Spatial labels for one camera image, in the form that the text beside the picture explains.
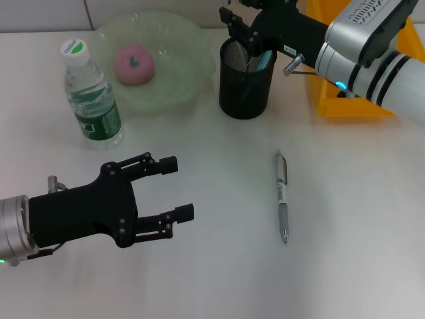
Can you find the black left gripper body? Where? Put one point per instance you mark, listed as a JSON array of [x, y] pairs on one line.
[[83, 212]]

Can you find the yellow plastic bin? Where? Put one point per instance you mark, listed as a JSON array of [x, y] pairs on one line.
[[352, 106]]

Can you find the pink peach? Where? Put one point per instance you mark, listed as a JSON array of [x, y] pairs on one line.
[[133, 66]]

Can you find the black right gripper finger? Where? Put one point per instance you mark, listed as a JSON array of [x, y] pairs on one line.
[[247, 2], [237, 25]]

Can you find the grey white ballpoint pen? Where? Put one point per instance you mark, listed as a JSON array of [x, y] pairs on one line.
[[282, 202]]

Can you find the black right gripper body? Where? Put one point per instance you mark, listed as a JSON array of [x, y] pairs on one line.
[[289, 30]]

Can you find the clear plastic ruler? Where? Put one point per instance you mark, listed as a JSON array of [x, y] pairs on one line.
[[250, 62]]

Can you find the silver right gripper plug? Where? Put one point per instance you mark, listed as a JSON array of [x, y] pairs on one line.
[[293, 64]]

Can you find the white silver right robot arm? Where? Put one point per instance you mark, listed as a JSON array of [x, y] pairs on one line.
[[395, 83]]

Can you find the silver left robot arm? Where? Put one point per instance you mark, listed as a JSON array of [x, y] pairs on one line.
[[13, 226]]

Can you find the green glass fruit plate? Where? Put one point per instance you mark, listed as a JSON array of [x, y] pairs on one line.
[[179, 66]]

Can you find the clear water bottle green label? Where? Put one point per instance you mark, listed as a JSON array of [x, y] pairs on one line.
[[93, 99]]

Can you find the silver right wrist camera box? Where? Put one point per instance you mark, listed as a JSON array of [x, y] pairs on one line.
[[362, 26]]

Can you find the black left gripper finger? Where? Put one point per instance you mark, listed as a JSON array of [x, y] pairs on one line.
[[167, 165], [184, 212]]

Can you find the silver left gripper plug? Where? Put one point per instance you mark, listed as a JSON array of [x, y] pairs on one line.
[[53, 184]]

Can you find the black mesh pen holder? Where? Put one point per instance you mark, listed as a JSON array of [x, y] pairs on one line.
[[244, 96]]

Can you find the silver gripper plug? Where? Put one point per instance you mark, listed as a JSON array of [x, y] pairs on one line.
[[53, 184], [293, 64]]

